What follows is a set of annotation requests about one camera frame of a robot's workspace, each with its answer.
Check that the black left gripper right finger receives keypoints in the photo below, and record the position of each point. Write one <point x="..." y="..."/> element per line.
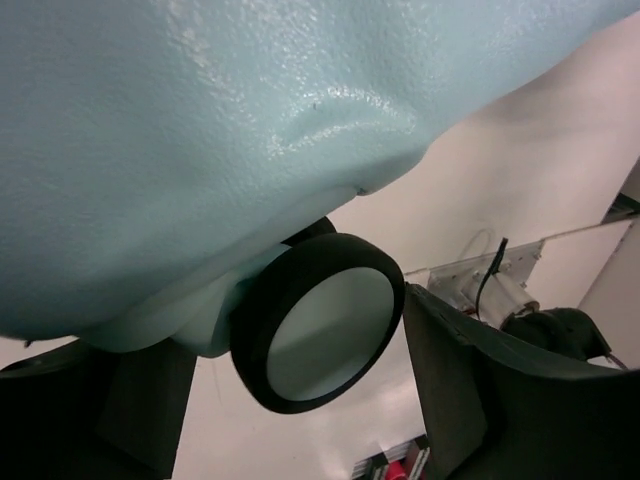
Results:
<point x="495" y="407"/>

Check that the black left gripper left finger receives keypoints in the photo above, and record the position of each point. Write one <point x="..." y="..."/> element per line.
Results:
<point x="77" y="412"/>

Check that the light blue suitcase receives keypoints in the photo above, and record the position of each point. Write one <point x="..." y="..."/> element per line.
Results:
<point x="142" y="141"/>

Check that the lid lower wheel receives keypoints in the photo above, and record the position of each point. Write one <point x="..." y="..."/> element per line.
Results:
<point x="315" y="320"/>

